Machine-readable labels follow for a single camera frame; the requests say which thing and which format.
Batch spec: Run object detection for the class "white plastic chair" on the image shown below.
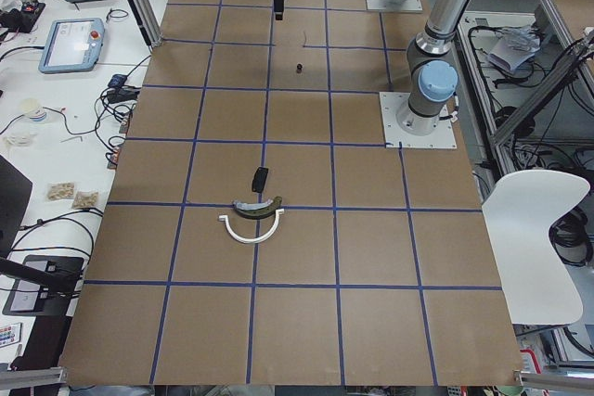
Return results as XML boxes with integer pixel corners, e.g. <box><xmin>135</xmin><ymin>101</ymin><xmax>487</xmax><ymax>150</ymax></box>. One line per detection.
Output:
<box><xmin>482</xmin><ymin>170</ymin><xmax>590</xmax><ymax>326</ymax></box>

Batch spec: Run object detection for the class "white curved plastic bracket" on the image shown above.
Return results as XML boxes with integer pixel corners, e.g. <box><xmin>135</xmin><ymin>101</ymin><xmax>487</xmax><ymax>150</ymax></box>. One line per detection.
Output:
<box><xmin>217</xmin><ymin>209</ymin><xmax>285</xmax><ymax>245</ymax></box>

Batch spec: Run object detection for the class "white tape roll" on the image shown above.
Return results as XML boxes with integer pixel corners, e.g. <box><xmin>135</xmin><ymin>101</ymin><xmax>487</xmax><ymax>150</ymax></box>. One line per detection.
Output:
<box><xmin>19</xmin><ymin>98</ymin><xmax>48</xmax><ymax>123</ymax></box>

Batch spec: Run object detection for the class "olive green brake shoe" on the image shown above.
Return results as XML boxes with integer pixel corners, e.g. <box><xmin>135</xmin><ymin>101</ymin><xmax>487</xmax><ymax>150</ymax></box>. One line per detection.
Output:
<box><xmin>232</xmin><ymin>196</ymin><xmax>282</xmax><ymax>220</ymax></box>

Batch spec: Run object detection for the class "black flat plastic plate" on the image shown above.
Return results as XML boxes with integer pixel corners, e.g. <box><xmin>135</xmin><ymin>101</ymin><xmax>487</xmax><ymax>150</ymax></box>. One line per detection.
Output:
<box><xmin>252</xmin><ymin>167</ymin><xmax>269</xmax><ymax>194</ymax></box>

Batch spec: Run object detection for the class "blue usb hub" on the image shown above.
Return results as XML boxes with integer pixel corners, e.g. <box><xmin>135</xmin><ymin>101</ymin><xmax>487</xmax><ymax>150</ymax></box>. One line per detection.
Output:
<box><xmin>108</xmin><ymin>73</ymin><xmax>127</xmax><ymax>89</ymax></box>

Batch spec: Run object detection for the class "blue teach pendant near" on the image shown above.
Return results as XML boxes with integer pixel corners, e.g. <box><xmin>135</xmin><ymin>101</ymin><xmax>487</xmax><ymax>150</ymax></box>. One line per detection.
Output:
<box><xmin>38</xmin><ymin>18</ymin><xmax>105</xmax><ymax>74</ymax></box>

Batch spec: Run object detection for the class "bag of small parts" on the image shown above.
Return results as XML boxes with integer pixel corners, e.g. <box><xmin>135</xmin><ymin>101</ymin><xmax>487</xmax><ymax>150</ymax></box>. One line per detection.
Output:
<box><xmin>45</xmin><ymin>182</ymin><xmax>76</xmax><ymax>201</ymax></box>
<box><xmin>71</xmin><ymin>191</ymin><xmax>100</xmax><ymax>209</ymax></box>

